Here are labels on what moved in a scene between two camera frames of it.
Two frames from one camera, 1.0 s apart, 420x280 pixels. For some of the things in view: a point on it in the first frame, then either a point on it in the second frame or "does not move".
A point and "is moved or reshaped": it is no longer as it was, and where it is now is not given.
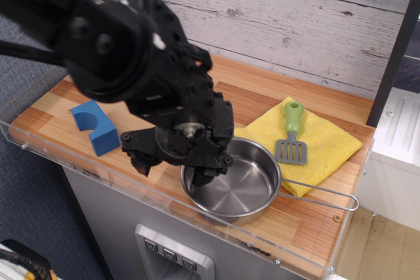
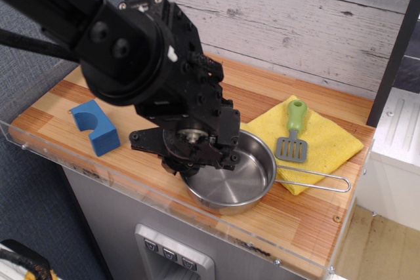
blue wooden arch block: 104,135 does not move
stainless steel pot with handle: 247,189 is moved or reshaped
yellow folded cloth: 326,148 does not move
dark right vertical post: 399,54 does not move
